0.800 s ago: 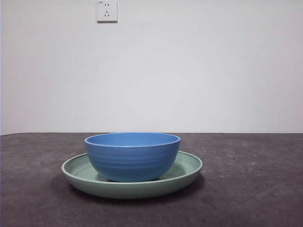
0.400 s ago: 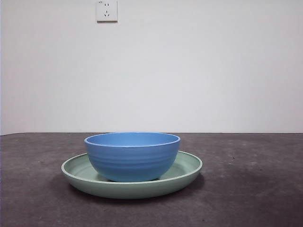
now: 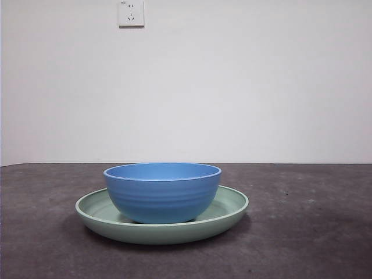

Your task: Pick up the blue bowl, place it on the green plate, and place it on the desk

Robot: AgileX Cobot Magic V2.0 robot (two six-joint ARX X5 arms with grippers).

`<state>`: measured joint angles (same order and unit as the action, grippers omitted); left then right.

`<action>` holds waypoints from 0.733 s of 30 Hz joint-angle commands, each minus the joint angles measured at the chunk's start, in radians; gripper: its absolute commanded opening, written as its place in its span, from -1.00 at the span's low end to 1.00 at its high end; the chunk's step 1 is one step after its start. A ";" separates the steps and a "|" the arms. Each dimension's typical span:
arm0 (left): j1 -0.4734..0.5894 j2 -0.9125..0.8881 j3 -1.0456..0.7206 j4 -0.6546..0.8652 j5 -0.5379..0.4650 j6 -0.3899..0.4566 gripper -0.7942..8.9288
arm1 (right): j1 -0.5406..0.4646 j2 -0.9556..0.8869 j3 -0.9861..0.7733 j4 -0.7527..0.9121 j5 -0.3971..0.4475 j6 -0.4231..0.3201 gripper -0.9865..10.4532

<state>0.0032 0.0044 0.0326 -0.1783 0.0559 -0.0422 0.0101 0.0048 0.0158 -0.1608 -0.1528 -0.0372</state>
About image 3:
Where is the blue ribbed bowl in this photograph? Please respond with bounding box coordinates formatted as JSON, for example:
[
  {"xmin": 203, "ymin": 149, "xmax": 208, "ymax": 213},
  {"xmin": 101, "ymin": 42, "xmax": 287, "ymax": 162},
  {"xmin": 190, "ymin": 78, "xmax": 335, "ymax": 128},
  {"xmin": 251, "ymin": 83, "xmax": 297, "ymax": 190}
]
[{"xmin": 103, "ymin": 162, "xmax": 222, "ymax": 224}]

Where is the pale green round plate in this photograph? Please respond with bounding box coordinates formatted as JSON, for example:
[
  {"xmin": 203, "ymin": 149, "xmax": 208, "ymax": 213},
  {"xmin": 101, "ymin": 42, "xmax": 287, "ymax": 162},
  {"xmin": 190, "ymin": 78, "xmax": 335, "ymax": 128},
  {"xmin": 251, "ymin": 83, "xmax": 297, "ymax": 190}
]
[{"xmin": 75, "ymin": 184, "xmax": 250, "ymax": 245}]

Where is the white wall socket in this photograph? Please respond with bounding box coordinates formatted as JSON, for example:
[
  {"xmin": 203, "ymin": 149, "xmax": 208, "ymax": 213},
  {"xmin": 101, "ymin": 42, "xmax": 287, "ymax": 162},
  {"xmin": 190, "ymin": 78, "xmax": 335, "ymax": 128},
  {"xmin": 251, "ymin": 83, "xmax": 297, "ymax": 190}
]
[{"xmin": 118, "ymin": 0, "xmax": 145, "ymax": 29}]

